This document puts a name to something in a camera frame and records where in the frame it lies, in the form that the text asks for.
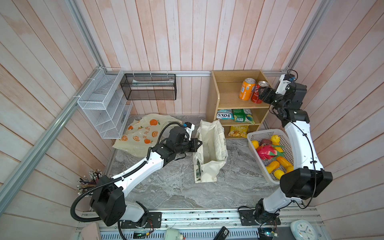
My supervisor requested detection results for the orange round fruit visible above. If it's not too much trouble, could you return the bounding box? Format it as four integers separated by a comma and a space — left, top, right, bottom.
251, 140, 260, 150

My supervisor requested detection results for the orange soda can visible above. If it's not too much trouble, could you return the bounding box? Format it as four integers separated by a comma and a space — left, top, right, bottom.
239, 78, 256, 101

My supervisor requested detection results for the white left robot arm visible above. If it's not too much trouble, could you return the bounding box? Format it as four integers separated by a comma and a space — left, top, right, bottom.
70, 122, 203, 227

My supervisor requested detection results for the white wire mesh rack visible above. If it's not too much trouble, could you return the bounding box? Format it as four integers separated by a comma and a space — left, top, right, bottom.
78, 68, 133, 140

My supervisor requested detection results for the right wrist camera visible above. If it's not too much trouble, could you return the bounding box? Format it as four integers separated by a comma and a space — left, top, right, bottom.
276, 74, 296, 95

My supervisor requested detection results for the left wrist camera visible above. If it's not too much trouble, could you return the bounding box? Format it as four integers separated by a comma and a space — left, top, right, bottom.
183, 122, 195, 140

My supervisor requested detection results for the yellow toy mango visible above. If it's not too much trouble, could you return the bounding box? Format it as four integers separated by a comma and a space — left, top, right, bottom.
274, 170, 285, 180

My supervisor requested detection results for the cream canvas tote bag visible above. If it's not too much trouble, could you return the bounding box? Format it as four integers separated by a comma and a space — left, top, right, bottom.
193, 120, 228, 183

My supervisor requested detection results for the red pen cup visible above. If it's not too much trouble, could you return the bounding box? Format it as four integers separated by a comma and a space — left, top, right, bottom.
77, 169, 103, 195

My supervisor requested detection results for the Fox's candy bag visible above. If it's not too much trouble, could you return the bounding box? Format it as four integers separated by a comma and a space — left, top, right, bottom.
217, 109, 234, 120

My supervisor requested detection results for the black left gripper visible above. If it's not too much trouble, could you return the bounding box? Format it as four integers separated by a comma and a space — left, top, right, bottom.
174, 137, 203, 154

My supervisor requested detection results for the red cola can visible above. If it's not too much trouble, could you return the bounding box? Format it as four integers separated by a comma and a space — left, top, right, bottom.
251, 81, 269, 104

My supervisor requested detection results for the white round object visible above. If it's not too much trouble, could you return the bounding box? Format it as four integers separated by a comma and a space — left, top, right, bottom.
164, 229, 185, 240

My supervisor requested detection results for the yellow lemon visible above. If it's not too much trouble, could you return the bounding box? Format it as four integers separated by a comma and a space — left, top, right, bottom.
271, 135, 281, 145

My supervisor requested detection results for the orange-print plastic grocery bag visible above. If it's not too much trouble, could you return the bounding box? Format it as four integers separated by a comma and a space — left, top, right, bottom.
113, 114, 181, 158

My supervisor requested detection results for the black mesh wall basket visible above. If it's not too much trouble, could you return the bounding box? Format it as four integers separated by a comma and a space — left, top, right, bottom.
120, 73, 177, 101

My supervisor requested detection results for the white analog clock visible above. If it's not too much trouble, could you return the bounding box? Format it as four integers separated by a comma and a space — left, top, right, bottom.
290, 220, 318, 240

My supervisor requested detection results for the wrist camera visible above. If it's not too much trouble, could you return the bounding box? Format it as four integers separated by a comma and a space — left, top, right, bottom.
276, 74, 296, 95
183, 122, 195, 140

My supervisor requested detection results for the green snack bag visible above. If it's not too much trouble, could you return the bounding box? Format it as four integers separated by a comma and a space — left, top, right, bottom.
232, 109, 256, 125

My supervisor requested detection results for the pink dragon fruit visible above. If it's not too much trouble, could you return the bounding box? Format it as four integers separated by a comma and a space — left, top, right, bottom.
256, 145, 285, 161

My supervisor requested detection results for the yellow chips bag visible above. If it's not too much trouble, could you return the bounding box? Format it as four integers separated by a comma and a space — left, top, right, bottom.
228, 125, 249, 138

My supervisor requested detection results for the wooden three-tier shelf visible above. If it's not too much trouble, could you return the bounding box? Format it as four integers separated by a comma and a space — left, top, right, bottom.
206, 70, 269, 139

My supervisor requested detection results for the white plastic basket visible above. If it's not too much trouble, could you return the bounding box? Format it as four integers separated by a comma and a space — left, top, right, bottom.
247, 129, 294, 185

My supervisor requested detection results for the black handheld device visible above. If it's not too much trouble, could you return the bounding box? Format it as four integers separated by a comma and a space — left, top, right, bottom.
214, 227, 230, 240

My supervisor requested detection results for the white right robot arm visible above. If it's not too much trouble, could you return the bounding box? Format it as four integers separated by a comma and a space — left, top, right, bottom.
254, 80, 333, 225

